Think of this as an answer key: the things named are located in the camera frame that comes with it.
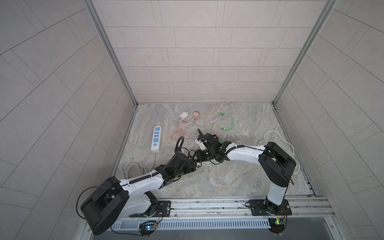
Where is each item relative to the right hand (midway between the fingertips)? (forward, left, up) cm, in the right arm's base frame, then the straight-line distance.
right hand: (193, 160), depth 84 cm
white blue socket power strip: (+11, +23, 0) cm, 26 cm away
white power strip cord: (+9, -58, -1) cm, 59 cm away
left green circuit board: (-29, +21, 0) cm, 36 cm away
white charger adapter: (+36, +6, 0) cm, 36 cm away
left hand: (-2, -2, -2) cm, 3 cm away
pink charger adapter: (+36, -3, 0) cm, 36 cm away
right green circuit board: (-32, -37, -5) cm, 49 cm away
